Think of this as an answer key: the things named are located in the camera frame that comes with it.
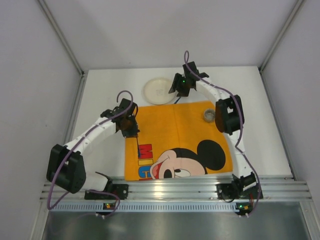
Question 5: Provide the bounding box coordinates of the blue metallic fork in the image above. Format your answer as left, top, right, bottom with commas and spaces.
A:
135, 134, 141, 159

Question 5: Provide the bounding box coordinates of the cream round plate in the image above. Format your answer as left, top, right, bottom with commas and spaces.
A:
142, 77, 176, 105

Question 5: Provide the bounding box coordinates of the small brown cup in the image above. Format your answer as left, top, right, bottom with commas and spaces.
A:
203, 108, 216, 123

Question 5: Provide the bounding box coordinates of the orange Mickey Mouse placemat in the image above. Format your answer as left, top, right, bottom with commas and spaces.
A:
124, 101, 233, 181

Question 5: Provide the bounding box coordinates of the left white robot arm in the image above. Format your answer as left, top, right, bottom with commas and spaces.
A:
46, 98, 139, 194

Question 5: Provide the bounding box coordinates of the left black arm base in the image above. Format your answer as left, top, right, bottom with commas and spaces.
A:
84, 180, 129, 200

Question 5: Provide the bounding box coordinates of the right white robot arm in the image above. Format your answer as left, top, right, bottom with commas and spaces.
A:
169, 61, 258, 192

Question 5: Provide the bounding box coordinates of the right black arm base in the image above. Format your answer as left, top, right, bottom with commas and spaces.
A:
216, 173, 262, 203

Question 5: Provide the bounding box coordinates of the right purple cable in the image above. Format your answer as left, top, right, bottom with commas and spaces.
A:
183, 50, 262, 217

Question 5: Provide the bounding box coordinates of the purple cable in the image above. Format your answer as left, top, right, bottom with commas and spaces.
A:
183, 50, 262, 217
46, 90, 133, 221

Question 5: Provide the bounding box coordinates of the aluminium mounting rail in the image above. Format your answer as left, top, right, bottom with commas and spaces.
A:
39, 176, 313, 201

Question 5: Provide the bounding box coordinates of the slotted grey cable duct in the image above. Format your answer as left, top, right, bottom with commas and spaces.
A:
48, 201, 255, 213

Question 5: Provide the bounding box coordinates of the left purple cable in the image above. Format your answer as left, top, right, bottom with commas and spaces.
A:
46, 90, 133, 221

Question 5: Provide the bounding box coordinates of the right aluminium frame post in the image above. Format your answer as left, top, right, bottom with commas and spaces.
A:
258, 0, 306, 75

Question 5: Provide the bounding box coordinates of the aluminium frame post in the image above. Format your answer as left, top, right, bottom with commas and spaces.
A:
36, 0, 85, 77
258, 0, 306, 75

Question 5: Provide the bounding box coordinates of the left aluminium frame post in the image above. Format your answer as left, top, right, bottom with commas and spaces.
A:
36, 0, 85, 77

